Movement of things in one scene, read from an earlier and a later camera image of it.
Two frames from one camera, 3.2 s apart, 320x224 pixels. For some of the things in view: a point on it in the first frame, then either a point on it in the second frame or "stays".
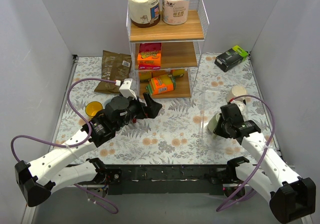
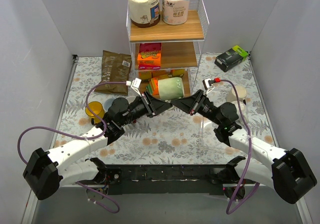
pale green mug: (213, 122) → (171, 88)
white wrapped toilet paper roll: (175, 0) stays
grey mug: (106, 102) stays
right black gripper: (222, 126) → (195, 103)
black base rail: (165, 179) stays
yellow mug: (92, 107) stays
